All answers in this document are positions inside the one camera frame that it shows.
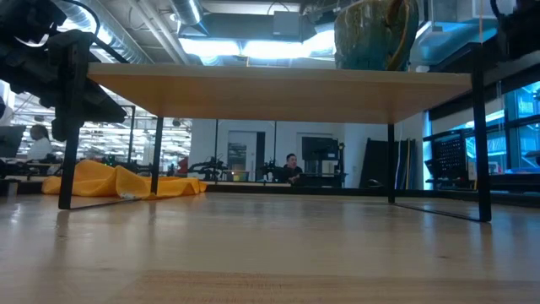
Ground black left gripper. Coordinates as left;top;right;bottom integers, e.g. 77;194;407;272
41;31;127;143

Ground green glazed ceramic mug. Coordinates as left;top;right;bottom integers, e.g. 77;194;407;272
333;0;420;72

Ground wooden shelf with black legs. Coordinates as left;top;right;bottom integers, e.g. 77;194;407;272
57;41;494;224

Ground person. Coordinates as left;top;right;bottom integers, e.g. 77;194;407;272
25;124;54;164
281;153;304;185

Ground orange microfibre cloth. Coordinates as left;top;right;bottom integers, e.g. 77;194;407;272
40;159;208;200

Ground dark computer monitor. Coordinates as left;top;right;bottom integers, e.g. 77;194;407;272
0;125;27;160

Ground black ceiling box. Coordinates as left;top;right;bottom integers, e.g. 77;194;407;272
273;10;317;43

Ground black leaning panels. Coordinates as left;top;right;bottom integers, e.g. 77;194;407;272
359;138;417;190

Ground black pegboard rack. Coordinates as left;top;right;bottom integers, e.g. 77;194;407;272
424;128;490;191

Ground round silver ceiling duct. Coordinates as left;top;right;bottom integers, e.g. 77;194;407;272
170;0;203;26

